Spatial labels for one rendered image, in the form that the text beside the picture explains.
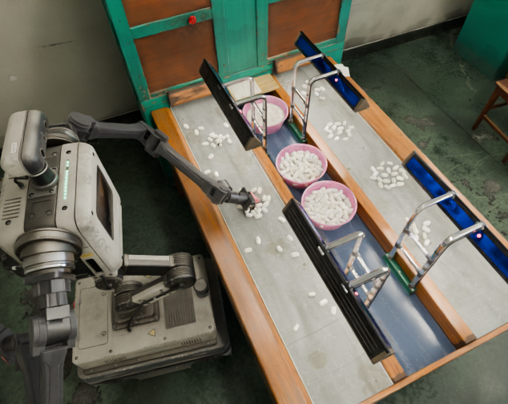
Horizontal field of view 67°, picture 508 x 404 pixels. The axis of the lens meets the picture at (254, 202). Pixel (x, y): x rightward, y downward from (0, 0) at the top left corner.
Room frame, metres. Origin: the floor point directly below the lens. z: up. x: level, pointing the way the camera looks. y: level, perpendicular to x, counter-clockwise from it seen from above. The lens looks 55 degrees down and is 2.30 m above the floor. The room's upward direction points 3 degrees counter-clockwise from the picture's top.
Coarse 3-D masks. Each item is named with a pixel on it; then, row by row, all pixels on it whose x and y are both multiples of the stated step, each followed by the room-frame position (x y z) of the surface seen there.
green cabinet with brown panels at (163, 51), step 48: (144, 0) 1.83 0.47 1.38; (192, 0) 1.92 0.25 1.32; (240, 0) 2.01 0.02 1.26; (288, 0) 2.12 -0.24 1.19; (336, 0) 2.23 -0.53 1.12; (144, 48) 1.81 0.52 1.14; (192, 48) 1.90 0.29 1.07; (240, 48) 2.00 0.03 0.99; (288, 48) 2.12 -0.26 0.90; (144, 96) 1.77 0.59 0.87
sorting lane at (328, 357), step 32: (192, 128) 1.63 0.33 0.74; (224, 128) 1.61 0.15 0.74; (224, 160) 1.37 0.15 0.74; (256, 160) 1.36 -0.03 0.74; (256, 192) 1.15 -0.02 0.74; (256, 224) 0.96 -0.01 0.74; (288, 224) 0.95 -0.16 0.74; (256, 256) 0.80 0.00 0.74; (288, 256) 0.79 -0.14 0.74; (288, 288) 0.64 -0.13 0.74; (320, 288) 0.63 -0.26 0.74; (288, 320) 0.50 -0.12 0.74; (320, 320) 0.49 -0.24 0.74; (288, 352) 0.38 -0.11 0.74; (320, 352) 0.37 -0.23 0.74; (352, 352) 0.36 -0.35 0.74; (320, 384) 0.26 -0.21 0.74; (352, 384) 0.25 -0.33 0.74; (384, 384) 0.25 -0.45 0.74
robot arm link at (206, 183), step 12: (156, 132) 1.25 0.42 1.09; (168, 144) 1.23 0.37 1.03; (156, 156) 1.19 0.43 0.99; (168, 156) 1.16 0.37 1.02; (180, 156) 1.17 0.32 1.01; (180, 168) 1.12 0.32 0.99; (192, 168) 1.11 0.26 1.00; (192, 180) 1.07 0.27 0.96; (204, 180) 1.06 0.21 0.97; (204, 192) 1.02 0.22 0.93; (216, 192) 1.01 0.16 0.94
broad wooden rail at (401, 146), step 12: (372, 108) 1.70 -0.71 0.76; (372, 120) 1.60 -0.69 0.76; (384, 120) 1.59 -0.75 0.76; (384, 132) 1.50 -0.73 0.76; (396, 132) 1.49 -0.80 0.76; (396, 144) 1.41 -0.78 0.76; (408, 144) 1.40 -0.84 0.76; (432, 168) 1.23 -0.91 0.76; (444, 180) 1.15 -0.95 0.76; (468, 204) 1.00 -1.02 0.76; (480, 216) 0.93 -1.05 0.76; (492, 228) 0.86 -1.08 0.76; (504, 240) 0.80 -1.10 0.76
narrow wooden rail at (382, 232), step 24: (288, 96) 1.83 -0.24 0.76; (312, 144) 1.47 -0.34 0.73; (336, 168) 1.26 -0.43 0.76; (360, 192) 1.10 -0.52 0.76; (360, 216) 1.01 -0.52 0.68; (384, 240) 0.85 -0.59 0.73; (408, 264) 0.71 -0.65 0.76; (432, 288) 0.60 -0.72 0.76; (432, 312) 0.52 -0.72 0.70; (456, 312) 0.49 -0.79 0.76; (456, 336) 0.41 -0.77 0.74
